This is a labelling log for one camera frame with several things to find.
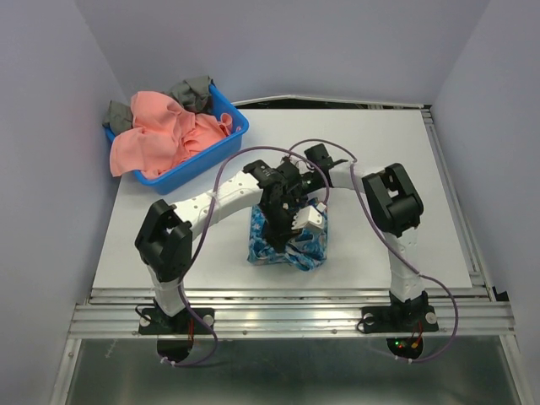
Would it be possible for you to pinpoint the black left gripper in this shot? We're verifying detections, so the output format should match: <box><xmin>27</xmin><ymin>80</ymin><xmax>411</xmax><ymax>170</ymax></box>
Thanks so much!
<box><xmin>258</xmin><ymin>198</ymin><xmax>304</xmax><ymax>253</ymax></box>

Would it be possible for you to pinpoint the blue floral skirt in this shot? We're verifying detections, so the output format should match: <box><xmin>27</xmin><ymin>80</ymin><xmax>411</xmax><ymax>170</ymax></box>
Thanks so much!
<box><xmin>247</xmin><ymin>206</ymin><xmax>328</xmax><ymax>272</ymax></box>

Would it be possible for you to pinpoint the pink skirt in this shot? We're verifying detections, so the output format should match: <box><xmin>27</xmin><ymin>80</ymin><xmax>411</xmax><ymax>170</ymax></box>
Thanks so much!
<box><xmin>110</xmin><ymin>91</ymin><xmax>233</xmax><ymax>180</ymax></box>

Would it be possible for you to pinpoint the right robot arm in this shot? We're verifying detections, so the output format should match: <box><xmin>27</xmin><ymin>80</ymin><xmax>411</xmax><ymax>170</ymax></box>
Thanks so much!
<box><xmin>259</xmin><ymin>143</ymin><xmax>429</xmax><ymax>329</ymax></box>

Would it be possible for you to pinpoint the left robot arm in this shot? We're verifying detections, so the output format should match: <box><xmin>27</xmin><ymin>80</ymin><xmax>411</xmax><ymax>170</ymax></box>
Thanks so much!
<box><xmin>134</xmin><ymin>159</ymin><xmax>305</xmax><ymax>332</ymax></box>

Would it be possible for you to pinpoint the blue plastic bin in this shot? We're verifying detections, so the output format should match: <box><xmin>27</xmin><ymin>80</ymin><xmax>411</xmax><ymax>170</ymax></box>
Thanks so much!
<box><xmin>105</xmin><ymin>84</ymin><xmax>249</xmax><ymax>195</ymax></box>

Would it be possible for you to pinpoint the grey skirt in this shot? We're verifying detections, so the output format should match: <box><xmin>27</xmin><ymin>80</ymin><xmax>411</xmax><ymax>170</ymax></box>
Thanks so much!
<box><xmin>102</xmin><ymin>76</ymin><xmax>213</xmax><ymax>136</ymax></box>

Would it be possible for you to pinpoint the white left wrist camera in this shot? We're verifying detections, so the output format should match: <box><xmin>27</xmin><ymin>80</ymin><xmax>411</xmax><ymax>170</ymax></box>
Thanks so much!
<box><xmin>291</xmin><ymin>206</ymin><xmax>326</xmax><ymax>234</ymax></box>

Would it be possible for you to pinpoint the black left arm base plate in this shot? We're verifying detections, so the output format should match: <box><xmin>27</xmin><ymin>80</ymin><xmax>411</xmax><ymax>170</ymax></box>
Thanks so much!
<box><xmin>133</xmin><ymin>305</ymin><xmax>216</xmax><ymax>363</ymax></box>

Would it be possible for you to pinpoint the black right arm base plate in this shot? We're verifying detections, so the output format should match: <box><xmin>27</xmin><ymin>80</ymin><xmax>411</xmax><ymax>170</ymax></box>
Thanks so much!
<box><xmin>356</xmin><ymin>305</ymin><xmax>439</xmax><ymax>360</ymax></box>

